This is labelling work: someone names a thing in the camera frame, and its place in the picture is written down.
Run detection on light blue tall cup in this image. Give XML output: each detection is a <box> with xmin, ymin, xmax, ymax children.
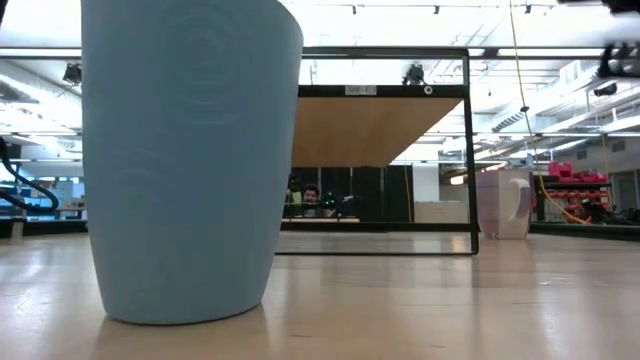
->
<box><xmin>80</xmin><ymin>0</ymin><xmax>305</xmax><ymax>326</ymax></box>

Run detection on lavender mug with white handle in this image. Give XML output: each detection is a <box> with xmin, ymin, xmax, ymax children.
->
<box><xmin>474</xmin><ymin>168</ymin><xmax>535</xmax><ymax>241</ymax></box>

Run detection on person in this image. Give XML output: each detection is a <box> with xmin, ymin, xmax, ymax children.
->
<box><xmin>301</xmin><ymin>183</ymin><xmax>324</xmax><ymax>219</ymax></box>

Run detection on background robot with green light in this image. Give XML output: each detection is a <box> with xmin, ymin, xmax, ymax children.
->
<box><xmin>319</xmin><ymin>189</ymin><xmax>359</xmax><ymax>219</ymax></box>

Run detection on background wooden table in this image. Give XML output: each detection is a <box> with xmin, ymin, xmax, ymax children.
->
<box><xmin>282</xmin><ymin>216</ymin><xmax>361</xmax><ymax>225</ymax></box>

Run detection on black partition panels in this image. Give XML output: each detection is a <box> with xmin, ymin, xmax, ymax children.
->
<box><xmin>287</xmin><ymin>165</ymin><xmax>415</xmax><ymax>224</ymax></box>

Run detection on white cabinet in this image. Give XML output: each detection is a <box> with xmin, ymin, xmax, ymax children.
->
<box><xmin>413</xmin><ymin>200</ymin><xmax>470</xmax><ymax>225</ymax></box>

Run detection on black rack with orange bins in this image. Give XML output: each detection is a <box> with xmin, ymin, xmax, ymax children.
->
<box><xmin>535</xmin><ymin>174</ymin><xmax>614</xmax><ymax>224</ymax></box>

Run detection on red storage bins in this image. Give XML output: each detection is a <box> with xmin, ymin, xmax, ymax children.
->
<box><xmin>548</xmin><ymin>160</ymin><xmax>609</xmax><ymax>184</ymax></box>

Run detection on black ceiling spotlight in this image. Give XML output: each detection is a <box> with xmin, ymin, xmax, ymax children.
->
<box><xmin>61</xmin><ymin>62</ymin><xmax>84</xmax><ymax>86</ymax></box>

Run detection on black frame wooden shelf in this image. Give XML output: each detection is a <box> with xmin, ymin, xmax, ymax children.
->
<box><xmin>274</xmin><ymin>46</ymin><xmax>480</xmax><ymax>256</ymax></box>

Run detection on black overhead camera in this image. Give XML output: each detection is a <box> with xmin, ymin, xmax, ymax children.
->
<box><xmin>402</xmin><ymin>63</ymin><xmax>427</xmax><ymax>86</ymax></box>

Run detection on yellow hanging cable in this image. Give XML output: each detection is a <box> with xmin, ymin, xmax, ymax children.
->
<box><xmin>508</xmin><ymin>0</ymin><xmax>592</xmax><ymax>226</ymax></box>

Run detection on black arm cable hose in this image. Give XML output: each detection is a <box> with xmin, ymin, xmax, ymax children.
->
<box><xmin>0</xmin><ymin>137</ymin><xmax>61</xmax><ymax>215</ymax></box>

